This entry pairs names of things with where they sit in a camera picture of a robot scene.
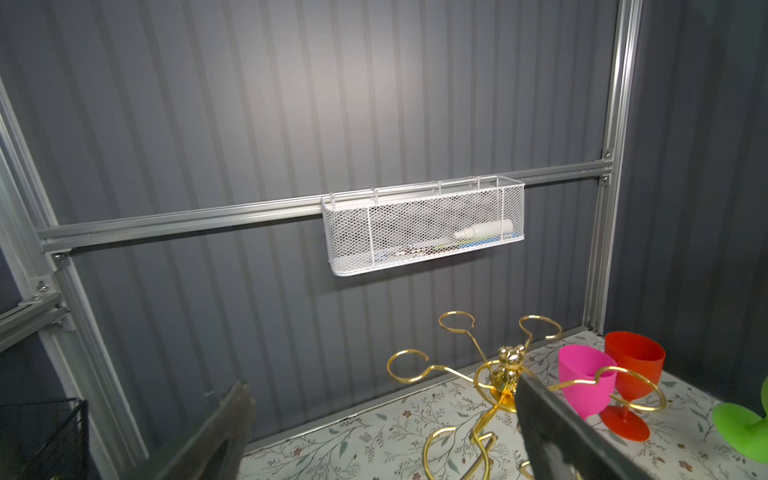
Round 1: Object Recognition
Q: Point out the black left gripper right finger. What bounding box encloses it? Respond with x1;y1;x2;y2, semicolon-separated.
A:
515;376;650;480

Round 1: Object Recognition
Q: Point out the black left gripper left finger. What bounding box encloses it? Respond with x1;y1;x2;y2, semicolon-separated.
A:
134;381;255;479

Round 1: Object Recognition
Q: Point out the pink wine glass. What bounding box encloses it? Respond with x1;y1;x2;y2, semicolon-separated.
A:
558;345;617;420

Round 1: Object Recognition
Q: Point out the red wine glass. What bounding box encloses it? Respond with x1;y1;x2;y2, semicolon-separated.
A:
600;331;666;442

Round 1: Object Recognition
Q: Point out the green wine glass back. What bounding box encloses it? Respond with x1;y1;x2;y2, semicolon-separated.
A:
713;403;768;464

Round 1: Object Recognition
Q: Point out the gold wine glass rack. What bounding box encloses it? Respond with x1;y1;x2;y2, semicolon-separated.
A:
387;315;667;479

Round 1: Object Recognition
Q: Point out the white marker in basket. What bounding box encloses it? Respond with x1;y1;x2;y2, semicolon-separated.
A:
453;218;514;240

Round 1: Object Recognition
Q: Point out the black wire basket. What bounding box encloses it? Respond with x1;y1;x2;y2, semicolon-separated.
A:
1;398;90;479

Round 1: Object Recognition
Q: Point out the white wire mesh basket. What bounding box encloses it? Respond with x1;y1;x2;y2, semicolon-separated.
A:
321;175;525;277

